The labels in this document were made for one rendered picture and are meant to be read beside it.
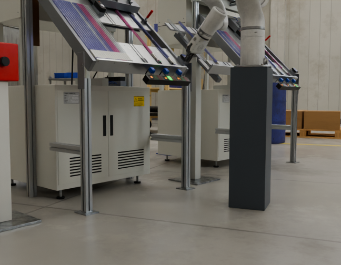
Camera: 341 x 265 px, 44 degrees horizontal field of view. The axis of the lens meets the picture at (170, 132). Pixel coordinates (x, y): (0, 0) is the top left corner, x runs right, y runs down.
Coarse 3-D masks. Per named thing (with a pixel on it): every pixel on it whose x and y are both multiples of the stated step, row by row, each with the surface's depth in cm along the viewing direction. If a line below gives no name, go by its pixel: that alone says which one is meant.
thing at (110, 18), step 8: (64, 0) 230; (72, 0) 235; (80, 0) 240; (112, 8) 256; (104, 16) 242; (112, 16) 248; (128, 16) 261; (136, 16) 268; (104, 24) 244; (112, 24) 240; (120, 24) 245; (136, 24) 258
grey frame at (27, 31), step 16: (32, 16) 228; (32, 32) 228; (128, 32) 280; (32, 48) 229; (32, 64) 229; (32, 80) 230; (128, 80) 283; (32, 96) 230; (80, 96) 197; (32, 112) 231; (80, 112) 198; (32, 128) 232; (80, 128) 199; (32, 144) 233; (80, 144) 199; (32, 160) 233; (32, 176) 233; (32, 192) 234
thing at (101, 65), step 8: (96, 64) 199; (104, 64) 202; (112, 64) 205; (120, 64) 209; (128, 64) 213; (136, 64) 216; (144, 64) 220; (152, 64) 224; (160, 64) 229; (112, 72) 210; (120, 72) 213; (128, 72) 217; (136, 72) 221; (144, 72) 225; (160, 72) 234
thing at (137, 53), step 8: (128, 48) 228; (136, 48) 233; (144, 48) 239; (152, 48) 244; (136, 56) 226; (144, 56) 231; (152, 56) 236; (160, 56) 242; (168, 64) 240; (176, 64) 246
